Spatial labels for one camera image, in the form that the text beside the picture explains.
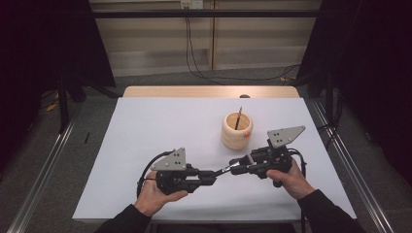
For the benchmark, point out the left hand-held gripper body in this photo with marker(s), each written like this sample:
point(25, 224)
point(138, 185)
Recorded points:
point(173, 161)

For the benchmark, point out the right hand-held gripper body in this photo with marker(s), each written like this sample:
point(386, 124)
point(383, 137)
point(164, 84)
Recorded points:
point(275, 158)

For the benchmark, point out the black makeup brush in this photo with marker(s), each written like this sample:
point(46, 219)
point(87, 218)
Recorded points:
point(226, 169)

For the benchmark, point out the cream ringed pen holder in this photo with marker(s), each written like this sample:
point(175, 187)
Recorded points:
point(233, 139)

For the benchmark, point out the person's right hand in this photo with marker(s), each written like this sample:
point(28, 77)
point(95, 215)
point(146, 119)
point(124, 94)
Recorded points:
point(293, 183)

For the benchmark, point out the person's left hand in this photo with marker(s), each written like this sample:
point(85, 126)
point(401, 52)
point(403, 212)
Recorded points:
point(154, 199)

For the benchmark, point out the white table mat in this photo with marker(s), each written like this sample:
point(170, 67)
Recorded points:
point(181, 129)

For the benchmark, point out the dark round table knob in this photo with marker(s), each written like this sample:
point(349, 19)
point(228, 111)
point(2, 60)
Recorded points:
point(244, 96)

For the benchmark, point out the wooden table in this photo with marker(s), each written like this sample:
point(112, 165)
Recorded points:
point(194, 91)

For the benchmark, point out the black metal stand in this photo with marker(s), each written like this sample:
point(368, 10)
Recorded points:
point(63, 106)

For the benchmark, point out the yellow floor object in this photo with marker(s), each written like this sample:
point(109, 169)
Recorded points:
point(51, 106)

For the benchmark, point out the black curtain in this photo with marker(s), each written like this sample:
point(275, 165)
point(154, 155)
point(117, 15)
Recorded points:
point(42, 48)
point(372, 64)

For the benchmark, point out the metal floor rail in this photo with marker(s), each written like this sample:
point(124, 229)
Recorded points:
point(356, 168)
point(39, 181)

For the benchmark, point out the black horizontal frame bar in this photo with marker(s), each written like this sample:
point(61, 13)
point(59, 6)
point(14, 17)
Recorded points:
point(200, 13)

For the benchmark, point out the white wall socket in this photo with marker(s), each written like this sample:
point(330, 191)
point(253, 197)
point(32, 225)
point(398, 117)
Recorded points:
point(191, 3)

